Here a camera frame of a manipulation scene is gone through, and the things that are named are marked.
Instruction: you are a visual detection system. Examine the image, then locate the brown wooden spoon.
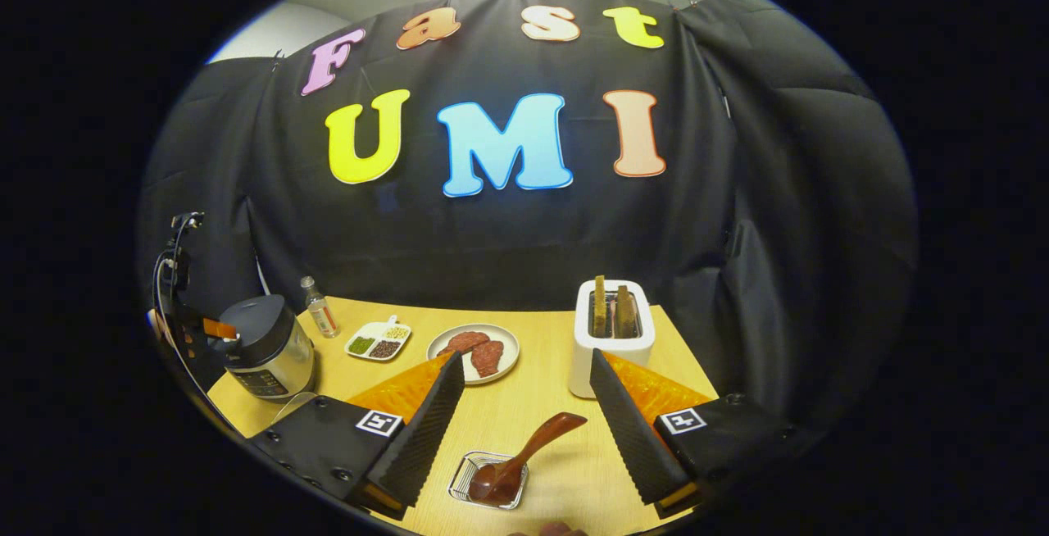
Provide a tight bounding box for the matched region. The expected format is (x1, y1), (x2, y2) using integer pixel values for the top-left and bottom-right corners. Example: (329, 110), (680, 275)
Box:
(466, 411), (589, 508)

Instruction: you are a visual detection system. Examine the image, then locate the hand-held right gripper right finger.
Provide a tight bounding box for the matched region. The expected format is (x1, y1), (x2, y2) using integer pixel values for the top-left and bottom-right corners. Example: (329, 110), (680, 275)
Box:
(588, 347), (797, 520)

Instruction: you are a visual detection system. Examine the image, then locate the white round plate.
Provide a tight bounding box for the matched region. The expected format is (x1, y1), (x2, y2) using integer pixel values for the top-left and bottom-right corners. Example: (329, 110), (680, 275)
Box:
(425, 322), (521, 386)

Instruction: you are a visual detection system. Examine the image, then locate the brown meat piece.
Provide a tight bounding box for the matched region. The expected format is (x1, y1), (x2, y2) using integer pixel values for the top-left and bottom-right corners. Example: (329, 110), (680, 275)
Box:
(436, 330), (491, 357)
(469, 340), (506, 379)

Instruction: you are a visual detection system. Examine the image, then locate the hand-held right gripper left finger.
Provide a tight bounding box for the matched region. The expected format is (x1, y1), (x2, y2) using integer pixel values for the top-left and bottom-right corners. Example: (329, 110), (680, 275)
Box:
(246, 351), (467, 521)

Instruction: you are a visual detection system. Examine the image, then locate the small clear basket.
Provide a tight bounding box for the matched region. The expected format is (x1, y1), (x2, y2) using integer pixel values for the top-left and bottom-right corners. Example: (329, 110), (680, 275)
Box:
(447, 450), (530, 511)

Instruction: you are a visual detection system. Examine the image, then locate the small glass bottle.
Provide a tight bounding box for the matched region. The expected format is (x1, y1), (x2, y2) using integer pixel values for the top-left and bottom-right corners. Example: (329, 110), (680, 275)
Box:
(299, 275), (342, 339)

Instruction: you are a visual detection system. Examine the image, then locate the white divided bean dish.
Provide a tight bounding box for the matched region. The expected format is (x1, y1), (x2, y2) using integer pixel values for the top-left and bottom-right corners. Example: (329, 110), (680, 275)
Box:
(343, 314), (413, 363)

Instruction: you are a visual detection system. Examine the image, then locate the grey rice cooker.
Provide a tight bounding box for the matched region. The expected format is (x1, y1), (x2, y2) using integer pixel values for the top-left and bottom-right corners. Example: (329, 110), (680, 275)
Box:
(216, 294), (317, 402)

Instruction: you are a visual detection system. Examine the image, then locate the black backdrop cloth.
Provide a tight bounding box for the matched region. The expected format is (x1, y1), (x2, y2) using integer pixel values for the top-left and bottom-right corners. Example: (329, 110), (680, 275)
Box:
(135, 0), (919, 438)

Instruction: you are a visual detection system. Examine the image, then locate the white chopstick holder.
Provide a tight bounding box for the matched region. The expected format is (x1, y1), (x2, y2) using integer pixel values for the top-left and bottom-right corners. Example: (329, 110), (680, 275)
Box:
(567, 278), (657, 400)

